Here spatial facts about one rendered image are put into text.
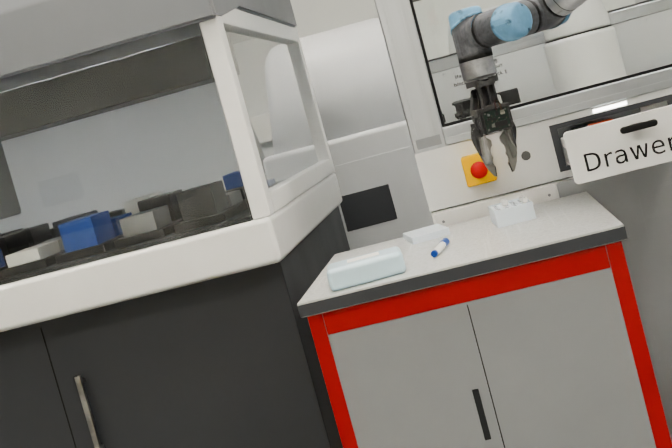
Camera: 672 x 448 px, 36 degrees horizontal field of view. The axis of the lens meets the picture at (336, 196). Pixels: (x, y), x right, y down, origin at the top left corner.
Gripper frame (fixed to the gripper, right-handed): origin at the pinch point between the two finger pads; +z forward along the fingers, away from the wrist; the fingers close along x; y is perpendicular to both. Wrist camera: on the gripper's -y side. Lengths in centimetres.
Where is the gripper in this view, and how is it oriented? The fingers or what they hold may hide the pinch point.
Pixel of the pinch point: (502, 167)
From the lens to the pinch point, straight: 232.8
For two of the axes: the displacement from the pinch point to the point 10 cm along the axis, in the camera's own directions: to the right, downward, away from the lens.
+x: 9.7, -2.6, 0.1
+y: 0.3, 0.7, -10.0
